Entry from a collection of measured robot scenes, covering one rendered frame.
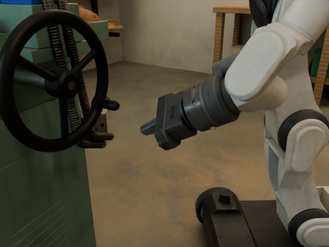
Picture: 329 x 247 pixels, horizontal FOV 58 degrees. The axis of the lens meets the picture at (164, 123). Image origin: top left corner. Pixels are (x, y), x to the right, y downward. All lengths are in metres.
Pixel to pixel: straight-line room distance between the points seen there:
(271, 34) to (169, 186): 1.32
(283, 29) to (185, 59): 3.73
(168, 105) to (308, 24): 0.28
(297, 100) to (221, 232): 0.55
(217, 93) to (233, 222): 0.78
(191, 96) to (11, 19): 0.44
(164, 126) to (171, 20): 3.72
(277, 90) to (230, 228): 0.75
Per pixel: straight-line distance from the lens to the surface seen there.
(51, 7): 0.73
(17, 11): 0.75
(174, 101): 0.58
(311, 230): 1.09
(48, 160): 0.92
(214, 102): 0.51
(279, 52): 0.46
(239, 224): 1.21
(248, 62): 0.48
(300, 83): 0.87
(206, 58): 4.05
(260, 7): 0.80
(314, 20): 0.50
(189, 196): 1.63
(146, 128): 0.63
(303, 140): 0.88
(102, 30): 1.03
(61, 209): 1.03
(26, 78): 0.71
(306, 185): 1.04
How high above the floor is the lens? 0.98
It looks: 24 degrees down
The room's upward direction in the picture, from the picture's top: straight up
